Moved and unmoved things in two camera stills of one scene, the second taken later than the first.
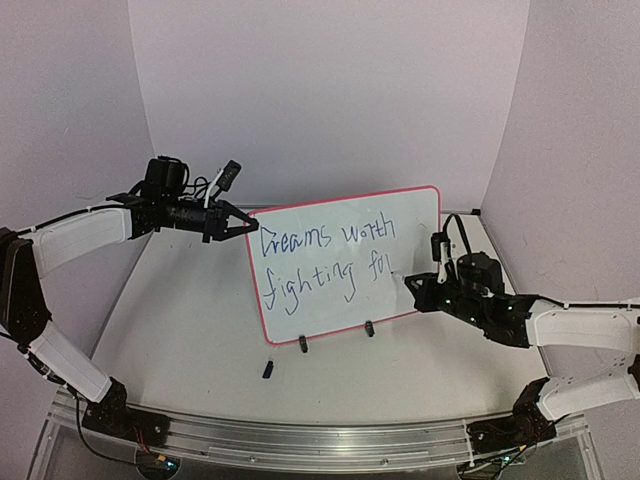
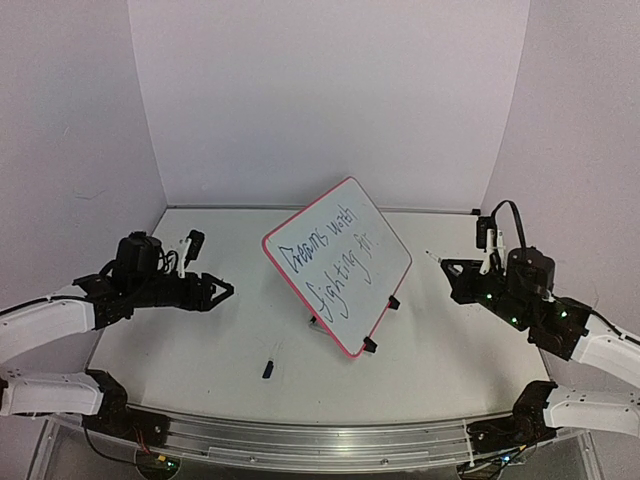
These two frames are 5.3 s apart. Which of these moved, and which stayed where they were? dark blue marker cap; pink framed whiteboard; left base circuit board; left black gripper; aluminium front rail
Moved: left black gripper; pink framed whiteboard
Stayed: dark blue marker cap; aluminium front rail; left base circuit board
